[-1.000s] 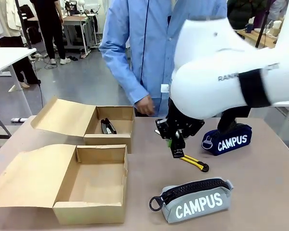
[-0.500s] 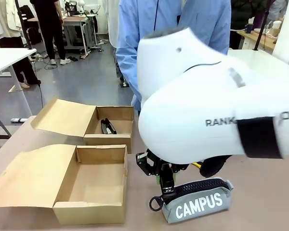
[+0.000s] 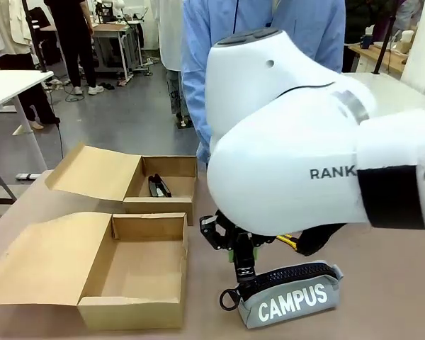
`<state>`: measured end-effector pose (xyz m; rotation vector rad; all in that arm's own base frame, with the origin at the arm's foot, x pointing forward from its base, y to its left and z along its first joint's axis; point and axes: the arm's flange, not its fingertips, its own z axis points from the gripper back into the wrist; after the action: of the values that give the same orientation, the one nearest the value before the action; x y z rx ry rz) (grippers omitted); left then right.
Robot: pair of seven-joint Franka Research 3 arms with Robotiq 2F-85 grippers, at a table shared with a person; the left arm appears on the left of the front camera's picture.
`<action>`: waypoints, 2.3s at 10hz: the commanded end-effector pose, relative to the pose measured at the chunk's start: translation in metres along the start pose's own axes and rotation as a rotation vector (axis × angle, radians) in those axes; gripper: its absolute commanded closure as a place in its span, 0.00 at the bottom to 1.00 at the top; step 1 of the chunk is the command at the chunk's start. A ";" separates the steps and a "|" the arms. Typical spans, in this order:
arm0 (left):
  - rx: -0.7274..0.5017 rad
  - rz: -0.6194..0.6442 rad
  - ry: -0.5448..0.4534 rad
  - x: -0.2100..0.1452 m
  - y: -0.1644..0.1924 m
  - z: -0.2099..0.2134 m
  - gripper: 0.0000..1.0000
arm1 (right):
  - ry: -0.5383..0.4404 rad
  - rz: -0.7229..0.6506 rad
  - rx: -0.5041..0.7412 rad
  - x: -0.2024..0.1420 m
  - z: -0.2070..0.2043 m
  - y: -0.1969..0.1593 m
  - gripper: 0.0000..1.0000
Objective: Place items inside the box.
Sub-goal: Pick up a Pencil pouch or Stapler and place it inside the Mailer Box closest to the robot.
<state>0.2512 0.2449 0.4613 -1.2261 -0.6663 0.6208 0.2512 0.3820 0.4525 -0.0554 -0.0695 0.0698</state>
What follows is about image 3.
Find white table with leg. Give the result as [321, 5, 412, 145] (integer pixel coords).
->
[0, 69, 55, 173]

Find wooden table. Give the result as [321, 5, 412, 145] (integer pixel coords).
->
[347, 41, 418, 74]

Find black tripod pole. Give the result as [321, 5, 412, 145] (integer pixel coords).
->
[21, 0, 50, 74]

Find grey campus pencil case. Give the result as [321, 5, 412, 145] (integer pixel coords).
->
[218, 260, 344, 330]

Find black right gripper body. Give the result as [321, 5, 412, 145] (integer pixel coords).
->
[199, 209, 278, 254]

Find person in white coat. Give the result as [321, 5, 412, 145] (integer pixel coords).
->
[158, 0, 193, 122]

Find black scissors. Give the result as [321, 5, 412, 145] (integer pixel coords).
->
[147, 172, 173, 198]

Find small cardboard box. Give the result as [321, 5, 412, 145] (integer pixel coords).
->
[44, 142, 198, 227]

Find grey workbench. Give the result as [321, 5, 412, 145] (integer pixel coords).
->
[91, 23, 145, 81]

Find large open cardboard box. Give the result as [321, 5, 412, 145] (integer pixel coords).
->
[0, 211, 189, 332]

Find person in blue shirt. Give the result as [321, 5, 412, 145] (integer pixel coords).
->
[180, 0, 346, 166]

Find black stand pole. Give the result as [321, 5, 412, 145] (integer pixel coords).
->
[373, 0, 400, 75]

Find black strap on arm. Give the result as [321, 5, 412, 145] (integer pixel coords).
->
[356, 164, 425, 230]

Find yellow black cable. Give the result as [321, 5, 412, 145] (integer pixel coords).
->
[275, 233, 302, 254]

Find person with beige shoes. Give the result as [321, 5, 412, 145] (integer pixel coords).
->
[20, 80, 61, 130]

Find person in black clothes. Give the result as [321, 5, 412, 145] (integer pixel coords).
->
[43, 0, 106, 96]

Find person in dark jacket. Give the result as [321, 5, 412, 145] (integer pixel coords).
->
[342, 0, 407, 74]

